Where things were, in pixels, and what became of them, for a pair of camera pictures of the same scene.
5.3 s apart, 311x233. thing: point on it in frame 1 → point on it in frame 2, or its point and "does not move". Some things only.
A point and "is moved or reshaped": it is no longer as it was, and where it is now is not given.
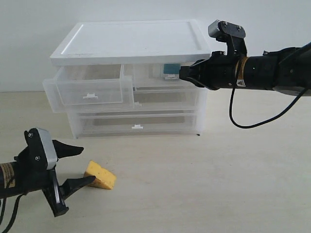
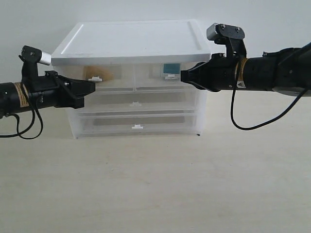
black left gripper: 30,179 → 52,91
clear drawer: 160,77 does not move
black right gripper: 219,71 does not move
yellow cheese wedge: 104,178 → 104,73
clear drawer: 87,88 is moved or reshaped
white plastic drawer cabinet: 121,78 does not move
